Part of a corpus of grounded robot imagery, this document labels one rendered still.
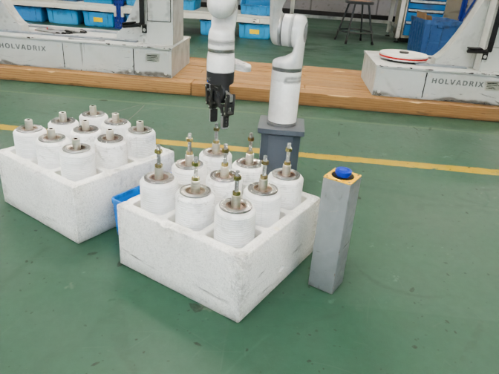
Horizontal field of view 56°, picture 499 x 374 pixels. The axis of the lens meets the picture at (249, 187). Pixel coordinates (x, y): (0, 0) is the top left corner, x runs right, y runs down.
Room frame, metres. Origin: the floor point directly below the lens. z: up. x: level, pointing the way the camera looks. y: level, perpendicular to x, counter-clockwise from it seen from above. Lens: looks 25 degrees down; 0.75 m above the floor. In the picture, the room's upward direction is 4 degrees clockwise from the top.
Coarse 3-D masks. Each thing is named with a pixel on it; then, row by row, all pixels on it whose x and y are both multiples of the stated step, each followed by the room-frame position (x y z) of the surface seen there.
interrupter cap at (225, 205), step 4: (224, 200) 0.97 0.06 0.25; (228, 200) 0.97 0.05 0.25; (244, 200) 0.98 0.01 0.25; (220, 204) 0.95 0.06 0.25; (224, 204) 0.95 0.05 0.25; (228, 204) 0.95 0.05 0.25; (244, 204) 0.96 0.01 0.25; (248, 204) 0.96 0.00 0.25; (220, 208) 0.93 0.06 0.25; (224, 208) 0.93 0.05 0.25; (228, 208) 0.93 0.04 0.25; (232, 208) 0.94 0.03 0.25; (240, 208) 0.94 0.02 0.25; (244, 208) 0.94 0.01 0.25; (248, 208) 0.94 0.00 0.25; (228, 212) 0.91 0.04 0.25; (232, 212) 0.91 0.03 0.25; (236, 212) 0.91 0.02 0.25; (240, 212) 0.91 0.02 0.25; (244, 212) 0.92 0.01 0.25
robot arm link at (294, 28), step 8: (288, 16) 1.43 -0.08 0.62; (296, 16) 1.43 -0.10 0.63; (304, 16) 1.43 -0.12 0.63; (288, 24) 1.41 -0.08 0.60; (296, 24) 1.41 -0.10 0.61; (304, 24) 1.42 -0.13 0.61; (288, 32) 1.41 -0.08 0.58; (296, 32) 1.40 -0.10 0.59; (304, 32) 1.42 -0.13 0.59; (288, 40) 1.41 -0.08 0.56; (296, 40) 1.40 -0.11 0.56; (304, 40) 1.43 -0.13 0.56; (296, 48) 1.40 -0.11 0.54; (288, 56) 1.41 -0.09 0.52; (296, 56) 1.40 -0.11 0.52; (280, 64) 1.41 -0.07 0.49; (288, 64) 1.40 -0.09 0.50; (296, 64) 1.41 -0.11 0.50; (288, 72) 1.41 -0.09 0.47; (296, 72) 1.42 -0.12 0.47
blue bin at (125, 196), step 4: (132, 188) 1.26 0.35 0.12; (136, 188) 1.27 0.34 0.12; (124, 192) 1.24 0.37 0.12; (128, 192) 1.25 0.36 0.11; (132, 192) 1.26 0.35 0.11; (136, 192) 1.27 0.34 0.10; (116, 196) 1.21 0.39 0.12; (120, 196) 1.22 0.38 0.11; (124, 196) 1.23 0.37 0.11; (128, 196) 1.25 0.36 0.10; (132, 196) 1.26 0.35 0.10; (112, 200) 1.19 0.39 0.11; (116, 200) 1.18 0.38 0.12; (120, 200) 1.22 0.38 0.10; (124, 200) 1.23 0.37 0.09; (116, 204) 1.18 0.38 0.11; (116, 208) 1.19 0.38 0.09; (116, 212) 1.19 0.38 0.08; (116, 216) 1.19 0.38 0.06; (116, 220) 1.19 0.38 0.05; (116, 224) 1.19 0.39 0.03
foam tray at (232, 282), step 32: (128, 224) 1.03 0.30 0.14; (160, 224) 0.97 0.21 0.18; (288, 224) 1.02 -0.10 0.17; (128, 256) 1.03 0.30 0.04; (160, 256) 0.97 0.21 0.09; (192, 256) 0.92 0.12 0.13; (224, 256) 0.87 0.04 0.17; (256, 256) 0.89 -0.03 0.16; (288, 256) 1.04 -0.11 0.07; (192, 288) 0.92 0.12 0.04; (224, 288) 0.87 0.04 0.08; (256, 288) 0.90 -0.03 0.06
